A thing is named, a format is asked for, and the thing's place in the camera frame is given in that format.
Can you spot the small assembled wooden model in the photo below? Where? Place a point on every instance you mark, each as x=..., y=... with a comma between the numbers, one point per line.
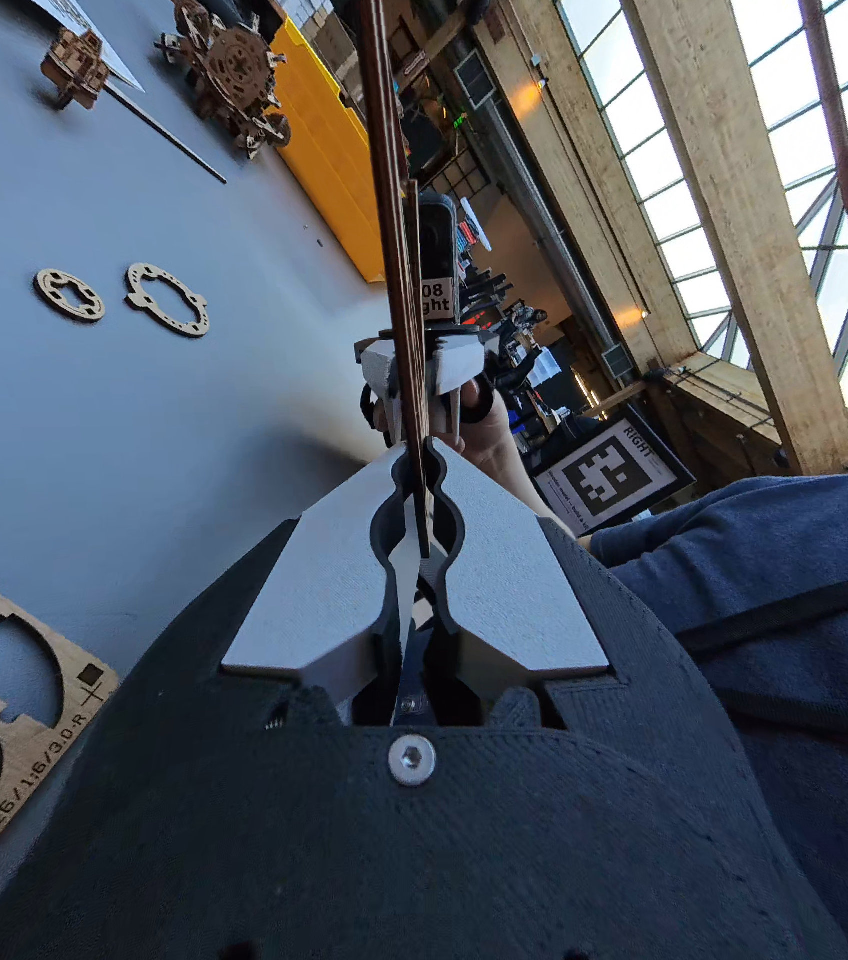
x=77, y=67

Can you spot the person's right hand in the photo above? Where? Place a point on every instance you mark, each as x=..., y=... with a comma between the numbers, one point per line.
x=491, y=450

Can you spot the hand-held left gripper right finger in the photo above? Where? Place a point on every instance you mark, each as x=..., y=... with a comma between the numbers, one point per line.
x=514, y=592

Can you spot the yellow plastic bin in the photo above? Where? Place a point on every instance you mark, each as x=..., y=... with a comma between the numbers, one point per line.
x=326, y=150

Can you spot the wooden cutout frame sheet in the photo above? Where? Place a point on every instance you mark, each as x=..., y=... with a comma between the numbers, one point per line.
x=424, y=510

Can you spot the wall vent unit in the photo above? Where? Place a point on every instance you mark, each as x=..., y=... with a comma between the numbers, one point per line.
x=617, y=362
x=475, y=79

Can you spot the person's right forearm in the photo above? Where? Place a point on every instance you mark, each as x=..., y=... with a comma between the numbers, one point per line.
x=731, y=555

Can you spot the printed instruction paper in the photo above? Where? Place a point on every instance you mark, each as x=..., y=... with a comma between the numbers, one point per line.
x=114, y=69

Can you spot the large assembled wooden gear model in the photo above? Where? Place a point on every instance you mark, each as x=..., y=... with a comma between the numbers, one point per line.
x=236, y=67

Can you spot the long wooden parts sheet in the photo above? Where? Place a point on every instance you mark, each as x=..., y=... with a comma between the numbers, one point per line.
x=386, y=150

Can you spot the flat wooden punched-out sheet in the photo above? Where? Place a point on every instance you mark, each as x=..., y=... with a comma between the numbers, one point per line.
x=56, y=739

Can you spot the wooden pillar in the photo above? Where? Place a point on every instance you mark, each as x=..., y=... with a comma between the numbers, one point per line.
x=731, y=187

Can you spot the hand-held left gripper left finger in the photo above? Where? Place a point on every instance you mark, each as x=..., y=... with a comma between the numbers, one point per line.
x=304, y=592

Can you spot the thin dark rod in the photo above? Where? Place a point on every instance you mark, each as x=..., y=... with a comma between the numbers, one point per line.
x=165, y=135

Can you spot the person's blue sweatshirt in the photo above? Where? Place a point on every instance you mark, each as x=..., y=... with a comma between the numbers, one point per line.
x=829, y=787

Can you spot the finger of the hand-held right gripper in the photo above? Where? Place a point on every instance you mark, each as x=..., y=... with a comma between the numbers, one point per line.
x=457, y=367
x=377, y=367

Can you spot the framed black-white marker sign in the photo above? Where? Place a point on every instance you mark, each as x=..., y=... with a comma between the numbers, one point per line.
x=611, y=472

